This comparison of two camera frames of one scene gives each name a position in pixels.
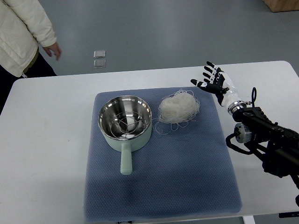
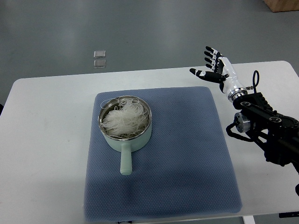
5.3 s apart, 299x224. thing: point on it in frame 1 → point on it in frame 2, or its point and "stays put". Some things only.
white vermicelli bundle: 176,110 → 129,118
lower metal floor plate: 99,63 stays put
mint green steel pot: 125,122 stays put
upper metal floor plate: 99,54 stays put
